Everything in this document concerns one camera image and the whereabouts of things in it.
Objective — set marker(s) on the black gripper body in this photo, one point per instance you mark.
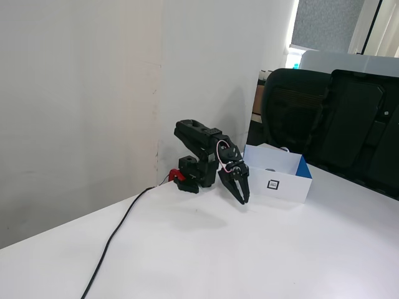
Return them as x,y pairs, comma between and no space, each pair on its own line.
234,178

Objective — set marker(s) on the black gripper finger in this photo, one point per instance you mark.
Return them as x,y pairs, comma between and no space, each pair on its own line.
230,187
245,188

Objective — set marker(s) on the gray printed block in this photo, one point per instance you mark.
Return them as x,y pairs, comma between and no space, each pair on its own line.
270,169

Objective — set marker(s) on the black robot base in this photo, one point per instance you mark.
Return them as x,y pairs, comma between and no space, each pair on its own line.
202,177

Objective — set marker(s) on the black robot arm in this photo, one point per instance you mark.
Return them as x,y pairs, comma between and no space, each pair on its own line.
193,134

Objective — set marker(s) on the blue and white cardboard box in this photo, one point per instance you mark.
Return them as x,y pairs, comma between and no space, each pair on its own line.
286,190

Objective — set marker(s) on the black clamp block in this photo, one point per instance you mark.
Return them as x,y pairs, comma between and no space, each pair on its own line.
187,187

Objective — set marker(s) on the small white round object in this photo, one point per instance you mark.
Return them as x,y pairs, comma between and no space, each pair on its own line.
284,149

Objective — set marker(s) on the red table clamp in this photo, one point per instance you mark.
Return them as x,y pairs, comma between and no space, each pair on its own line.
174,173

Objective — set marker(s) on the black mesh office chair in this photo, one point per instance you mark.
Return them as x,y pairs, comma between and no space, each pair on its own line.
290,109

